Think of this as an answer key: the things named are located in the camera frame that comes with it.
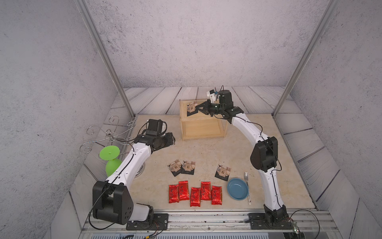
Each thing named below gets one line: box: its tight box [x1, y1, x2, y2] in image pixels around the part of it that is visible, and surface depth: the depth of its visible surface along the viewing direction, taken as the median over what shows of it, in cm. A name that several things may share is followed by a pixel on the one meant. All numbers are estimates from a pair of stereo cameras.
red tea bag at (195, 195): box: [190, 187, 201, 208], surface depth 81 cm
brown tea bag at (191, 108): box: [186, 100, 198, 117], surface depth 91 cm
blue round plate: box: [226, 177, 250, 201], surface depth 84 cm
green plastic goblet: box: [98, 145, 122, 178], surface depth 63 cm
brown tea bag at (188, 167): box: [181, 160, 196, 175], surface depth 93 cm
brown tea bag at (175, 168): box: [167, 159, 183, 177], surface depth 93 cm
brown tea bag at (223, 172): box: [214, 163, 232, 182], surface depth 91 cm
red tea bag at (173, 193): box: [168, 184, 180, 204], surface depth 82 cm
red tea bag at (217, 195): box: [211, 185, 223, 206], surface depth 82 cm
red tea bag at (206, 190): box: [200, 181, 212, 201], surface depth 82 cm
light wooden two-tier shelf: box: [179, 98, 229, 141], surface depth 109 cm
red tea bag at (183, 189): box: [178, 180, 190, 201], surface depth 84 cm
